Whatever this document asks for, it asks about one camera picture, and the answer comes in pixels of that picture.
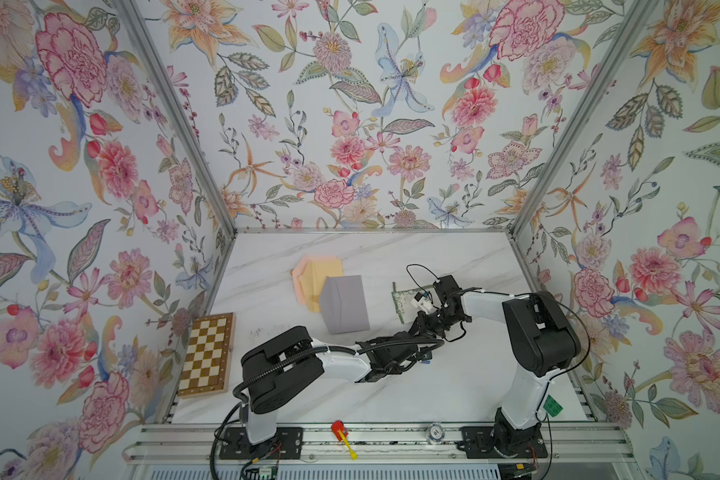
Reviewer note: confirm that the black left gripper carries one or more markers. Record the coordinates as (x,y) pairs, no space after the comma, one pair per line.
(413,335)

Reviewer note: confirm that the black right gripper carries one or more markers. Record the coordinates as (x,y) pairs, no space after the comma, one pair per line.
(422,324)

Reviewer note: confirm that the grey lavender envelope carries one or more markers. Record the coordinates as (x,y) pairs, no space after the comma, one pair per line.
(343,305)

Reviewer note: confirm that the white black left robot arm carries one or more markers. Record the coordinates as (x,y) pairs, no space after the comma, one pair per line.
(276,372)

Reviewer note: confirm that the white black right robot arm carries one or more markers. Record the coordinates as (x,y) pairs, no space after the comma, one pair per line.
(542,340)

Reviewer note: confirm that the yellow envelope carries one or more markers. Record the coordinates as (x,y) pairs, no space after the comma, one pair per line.
(314,278)

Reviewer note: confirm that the pink envelope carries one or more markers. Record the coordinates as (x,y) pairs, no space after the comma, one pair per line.
(300,276)

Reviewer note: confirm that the round silver knob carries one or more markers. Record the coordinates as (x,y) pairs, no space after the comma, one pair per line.
(435,433)

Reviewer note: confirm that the yellow stick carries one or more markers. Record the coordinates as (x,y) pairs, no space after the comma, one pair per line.
(352,453)

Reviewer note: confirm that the green tag label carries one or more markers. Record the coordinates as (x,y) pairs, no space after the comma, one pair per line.
(551,406)

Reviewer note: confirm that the wooden checkered chessboard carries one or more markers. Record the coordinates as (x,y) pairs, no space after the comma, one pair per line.
(206,367)

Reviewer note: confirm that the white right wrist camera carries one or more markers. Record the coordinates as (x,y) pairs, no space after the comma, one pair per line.
(423,302)

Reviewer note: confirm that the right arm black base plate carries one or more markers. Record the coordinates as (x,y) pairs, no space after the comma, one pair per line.
(481,442)

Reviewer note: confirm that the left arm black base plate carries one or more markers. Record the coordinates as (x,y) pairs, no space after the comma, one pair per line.
(285,445)

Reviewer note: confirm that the aluminium front rail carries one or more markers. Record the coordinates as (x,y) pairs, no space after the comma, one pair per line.
(563,442)

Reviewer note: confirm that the aluminium corner frame post left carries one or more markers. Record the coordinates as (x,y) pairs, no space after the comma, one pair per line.
(144,45)

